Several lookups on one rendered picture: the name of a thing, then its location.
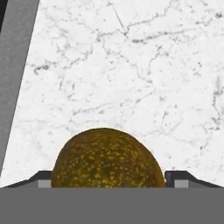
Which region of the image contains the dark green speckled avocado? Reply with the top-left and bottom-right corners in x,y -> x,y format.
50,127 -> 166,189

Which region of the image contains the grey hob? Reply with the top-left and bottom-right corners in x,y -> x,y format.
0,0 -> 41,176

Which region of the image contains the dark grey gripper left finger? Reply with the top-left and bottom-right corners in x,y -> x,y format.
3,170 -> 53,189

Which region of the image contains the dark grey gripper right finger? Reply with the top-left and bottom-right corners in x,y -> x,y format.
164,170 -> 223,189

